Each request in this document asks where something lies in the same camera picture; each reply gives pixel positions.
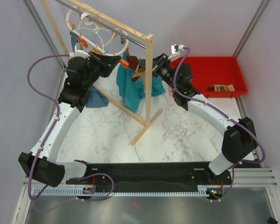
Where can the striped sock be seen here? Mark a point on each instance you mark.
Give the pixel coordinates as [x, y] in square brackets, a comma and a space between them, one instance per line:
[138, 72]
[220, 88]

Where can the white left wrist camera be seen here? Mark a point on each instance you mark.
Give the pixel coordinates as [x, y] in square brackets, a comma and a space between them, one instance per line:
[78, 52]

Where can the white round clip hanger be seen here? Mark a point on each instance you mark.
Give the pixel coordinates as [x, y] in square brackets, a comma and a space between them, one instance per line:
[97, 36]

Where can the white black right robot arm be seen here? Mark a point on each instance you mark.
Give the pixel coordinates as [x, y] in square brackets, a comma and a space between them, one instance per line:
[239, 136]

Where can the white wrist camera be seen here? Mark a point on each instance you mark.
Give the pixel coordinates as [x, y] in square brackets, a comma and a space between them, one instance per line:
[176, 51]
[78, 52]

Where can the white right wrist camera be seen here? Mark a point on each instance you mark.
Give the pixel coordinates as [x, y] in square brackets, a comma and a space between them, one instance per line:
[176, 51]

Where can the wooden drying rack frame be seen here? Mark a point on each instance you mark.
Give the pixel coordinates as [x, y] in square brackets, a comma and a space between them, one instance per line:
[145, 41]

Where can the dark blue cloth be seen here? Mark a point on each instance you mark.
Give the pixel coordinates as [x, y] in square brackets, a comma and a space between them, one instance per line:
[96, 99]

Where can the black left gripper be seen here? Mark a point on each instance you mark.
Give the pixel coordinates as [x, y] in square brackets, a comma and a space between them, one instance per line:
[107, 63]

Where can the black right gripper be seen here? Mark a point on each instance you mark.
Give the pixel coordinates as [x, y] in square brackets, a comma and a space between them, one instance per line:
[158, 62]

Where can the red plastic bin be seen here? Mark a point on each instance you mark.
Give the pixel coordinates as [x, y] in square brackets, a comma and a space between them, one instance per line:
[217, 70]

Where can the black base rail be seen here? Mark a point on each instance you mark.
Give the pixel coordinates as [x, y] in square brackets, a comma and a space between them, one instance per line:
[155, 177]

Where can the teal clothespin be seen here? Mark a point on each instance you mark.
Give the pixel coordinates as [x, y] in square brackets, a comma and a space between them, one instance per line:
[123, 40]

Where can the white slotted cable duct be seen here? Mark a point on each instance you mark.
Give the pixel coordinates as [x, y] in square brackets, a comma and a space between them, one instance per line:
[75, 190]

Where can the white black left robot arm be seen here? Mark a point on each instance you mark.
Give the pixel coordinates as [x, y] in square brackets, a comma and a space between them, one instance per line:
[40, 163]

